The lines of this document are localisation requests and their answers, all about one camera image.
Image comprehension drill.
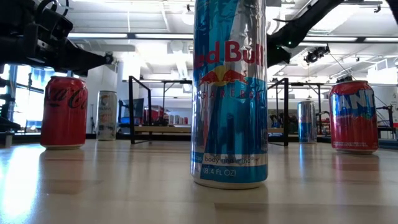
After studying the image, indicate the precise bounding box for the wooden shelf black metal frame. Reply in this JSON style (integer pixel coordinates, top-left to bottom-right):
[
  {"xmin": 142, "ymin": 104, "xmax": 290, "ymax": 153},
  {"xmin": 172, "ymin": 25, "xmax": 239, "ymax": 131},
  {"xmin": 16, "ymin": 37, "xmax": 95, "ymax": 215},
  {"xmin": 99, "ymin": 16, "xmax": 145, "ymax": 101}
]
[{"xmin": 127, "ymin": 75, "xmax": 290, "ymax": 147}]

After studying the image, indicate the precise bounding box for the black aluminium table frame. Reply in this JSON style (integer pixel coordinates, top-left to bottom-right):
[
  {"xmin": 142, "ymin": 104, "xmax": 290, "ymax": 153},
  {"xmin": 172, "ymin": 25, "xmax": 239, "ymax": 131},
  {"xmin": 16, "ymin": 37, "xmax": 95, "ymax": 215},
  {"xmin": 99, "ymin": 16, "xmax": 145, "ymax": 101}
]
[{"xmin": 12, "ymin": 133, "xmax": 326, "ymax": 144}]

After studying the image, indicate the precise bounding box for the long ceiling light strip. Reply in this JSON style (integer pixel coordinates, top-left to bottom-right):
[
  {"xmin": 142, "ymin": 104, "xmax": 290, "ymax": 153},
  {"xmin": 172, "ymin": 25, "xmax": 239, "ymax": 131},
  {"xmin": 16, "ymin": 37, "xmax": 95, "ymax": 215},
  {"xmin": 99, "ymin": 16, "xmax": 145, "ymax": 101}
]
[{"xmin": 67, "ymin": 32, "xmax": 398, "ymax": 44}]

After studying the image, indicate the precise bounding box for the large bright window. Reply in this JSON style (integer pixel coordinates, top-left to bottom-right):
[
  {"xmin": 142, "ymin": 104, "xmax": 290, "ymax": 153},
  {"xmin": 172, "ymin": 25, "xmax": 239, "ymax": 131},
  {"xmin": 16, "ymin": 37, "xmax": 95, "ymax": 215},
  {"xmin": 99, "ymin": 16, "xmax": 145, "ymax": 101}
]
[{"xmin": 0, "ymin": 63, "xmax": 46, "ymax": 131}]

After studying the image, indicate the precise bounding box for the red Coca-Cola can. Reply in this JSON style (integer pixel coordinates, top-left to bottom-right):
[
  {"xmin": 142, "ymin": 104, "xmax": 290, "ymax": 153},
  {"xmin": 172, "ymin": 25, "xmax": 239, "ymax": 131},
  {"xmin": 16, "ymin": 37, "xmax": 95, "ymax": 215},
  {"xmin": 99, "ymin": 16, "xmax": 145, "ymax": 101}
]
[{"xmin": 39, "ymin": 75, "xmax": 89, "ymax": 151}]

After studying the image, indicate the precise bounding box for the blue silver Red Bull can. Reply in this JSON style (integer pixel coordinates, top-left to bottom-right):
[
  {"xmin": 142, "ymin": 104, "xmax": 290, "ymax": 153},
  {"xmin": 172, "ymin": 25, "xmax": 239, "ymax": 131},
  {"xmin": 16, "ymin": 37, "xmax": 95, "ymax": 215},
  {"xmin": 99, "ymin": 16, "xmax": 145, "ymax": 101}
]
[
  {"xmin": 297, "ymin": 100, "xmax": 318, "ymax": 144},
  {"xmin": 190, "ymin": 0, "xmax": 269, "ymax": 190}
]

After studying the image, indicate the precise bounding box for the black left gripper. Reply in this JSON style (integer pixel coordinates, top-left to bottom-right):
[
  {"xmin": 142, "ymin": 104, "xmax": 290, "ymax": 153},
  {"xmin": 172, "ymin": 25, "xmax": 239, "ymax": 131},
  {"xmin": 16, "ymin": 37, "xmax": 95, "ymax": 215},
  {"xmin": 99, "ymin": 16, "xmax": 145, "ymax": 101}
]
[{"xmin": 24, "ymin": 2, "xmax": 108, "ymax": 77}]

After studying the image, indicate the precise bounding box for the black equipment stand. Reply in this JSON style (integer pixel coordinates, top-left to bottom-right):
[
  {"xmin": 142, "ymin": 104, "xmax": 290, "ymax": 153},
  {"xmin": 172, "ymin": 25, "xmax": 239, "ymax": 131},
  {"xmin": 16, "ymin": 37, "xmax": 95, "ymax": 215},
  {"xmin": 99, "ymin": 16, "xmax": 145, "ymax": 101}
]
[{"xmin": 0, "ymin": 76, "xmax": 22, "ymax": 149}]

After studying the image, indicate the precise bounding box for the red Fanta can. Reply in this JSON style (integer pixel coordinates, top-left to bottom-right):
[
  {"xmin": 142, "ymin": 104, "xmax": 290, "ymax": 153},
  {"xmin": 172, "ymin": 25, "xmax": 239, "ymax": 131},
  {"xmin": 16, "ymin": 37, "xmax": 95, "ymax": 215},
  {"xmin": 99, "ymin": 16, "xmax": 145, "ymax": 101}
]
[{"xmin": 328, "ymin": 80, "xmax": 380, "ymax": 155}]

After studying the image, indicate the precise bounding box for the tall white can black lid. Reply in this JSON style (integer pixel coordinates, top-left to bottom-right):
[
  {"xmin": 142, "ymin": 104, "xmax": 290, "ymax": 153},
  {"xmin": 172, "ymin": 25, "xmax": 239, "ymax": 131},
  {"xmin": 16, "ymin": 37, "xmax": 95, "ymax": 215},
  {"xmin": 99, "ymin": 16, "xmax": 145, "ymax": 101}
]
[{"xmin": 95, "ymin": 90, "xmax": 118, "ymax": 141}]

